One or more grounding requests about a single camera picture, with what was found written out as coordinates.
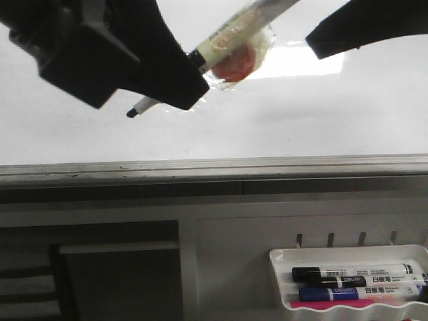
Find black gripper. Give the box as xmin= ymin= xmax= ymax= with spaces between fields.
xmin=1 ymin=1 xmax=209 ymax=110

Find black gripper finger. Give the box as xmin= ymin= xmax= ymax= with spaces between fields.
xmin=305 ymin=0 xmax=427 ymax=60

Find taped whiteboard marker with magnet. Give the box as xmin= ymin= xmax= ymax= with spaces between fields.
xmin=126 ymin=1 xmax=294 ymax=118

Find white whiteboard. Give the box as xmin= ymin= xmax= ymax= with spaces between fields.
xmin=1 ymin=1 xmax=427 ymax=185

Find white plastic marker tray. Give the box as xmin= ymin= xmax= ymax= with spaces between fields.
xmin=270 ymin=245 xmax=427 ymax=320

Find black cap marker top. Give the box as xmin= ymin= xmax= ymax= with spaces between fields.
xmin=292 ymin=263 xmax=425 ymax=282

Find black marker middle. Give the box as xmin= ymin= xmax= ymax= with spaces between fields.
xmin=307 ymin=274 xmax=427 ymax=288

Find blue cap marker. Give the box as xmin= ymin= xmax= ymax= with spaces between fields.
xmin=298 ymin=284 xmax=424 ymax=302

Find pink eraser strip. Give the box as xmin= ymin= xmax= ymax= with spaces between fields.
xmin=290 ymin=299 xmax=375 ymax=310

